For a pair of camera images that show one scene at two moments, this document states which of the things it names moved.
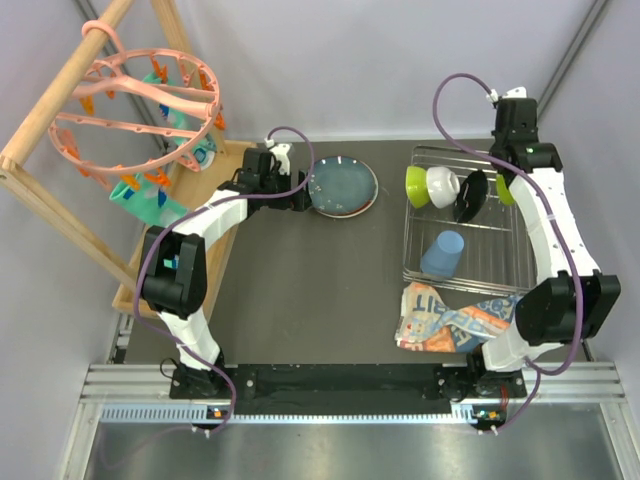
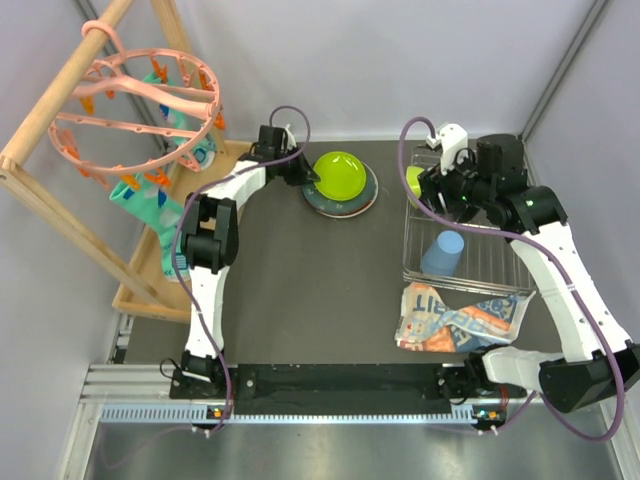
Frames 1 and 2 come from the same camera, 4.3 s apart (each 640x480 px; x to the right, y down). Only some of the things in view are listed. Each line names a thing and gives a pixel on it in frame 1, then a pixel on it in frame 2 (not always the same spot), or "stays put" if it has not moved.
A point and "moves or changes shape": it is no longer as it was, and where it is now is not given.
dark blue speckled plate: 342,187 stays put
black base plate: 482,388 stays put
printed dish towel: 425,324 stays put
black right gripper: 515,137 → 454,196
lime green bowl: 416,184 stays put
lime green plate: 504,193 moves or changes shape
